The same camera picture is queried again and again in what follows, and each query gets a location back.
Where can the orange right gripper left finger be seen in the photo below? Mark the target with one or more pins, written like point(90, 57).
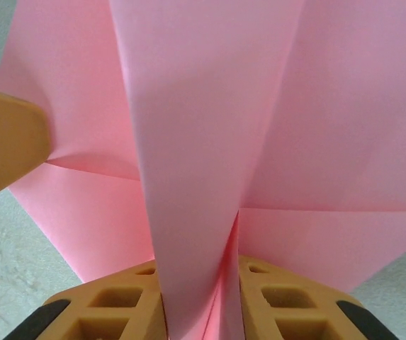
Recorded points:
point(117, 308)

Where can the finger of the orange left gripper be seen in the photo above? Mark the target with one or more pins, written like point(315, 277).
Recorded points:
point(8, 141)

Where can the pink paper sheet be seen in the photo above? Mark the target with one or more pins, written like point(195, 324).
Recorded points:
point(202, 124)

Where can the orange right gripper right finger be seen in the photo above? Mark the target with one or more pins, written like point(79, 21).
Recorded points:
point(294, 308)

